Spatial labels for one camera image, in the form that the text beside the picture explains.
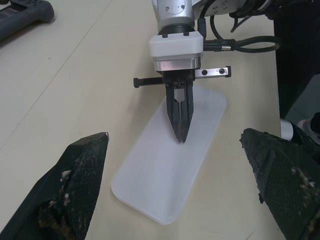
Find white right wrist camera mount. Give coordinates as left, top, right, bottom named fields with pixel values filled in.
left=148, top=31, right=205, bottom=60

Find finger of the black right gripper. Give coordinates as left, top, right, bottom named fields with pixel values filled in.
left=165, top=83, right=182, bottom=145
left=180, top=81, right=195, bottom=145

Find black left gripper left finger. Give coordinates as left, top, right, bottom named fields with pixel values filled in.
left=0, top=131, right=111, bottom=240

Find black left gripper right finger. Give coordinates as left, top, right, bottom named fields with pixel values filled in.
left=239, top=127, right=320, bottom=240

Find black and white shoe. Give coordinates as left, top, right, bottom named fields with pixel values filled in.
left=279, top=115, right=320, bottom=146

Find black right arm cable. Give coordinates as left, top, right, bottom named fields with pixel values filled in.
left=197, top=0, right=283, bottom=55

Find white plastic pencil case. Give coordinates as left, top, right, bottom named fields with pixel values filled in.
left=110, top=83, right=229, bottom=226

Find grey handheld game controller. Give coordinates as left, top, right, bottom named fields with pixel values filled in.
left=0, top=0, right=56, bottom=49

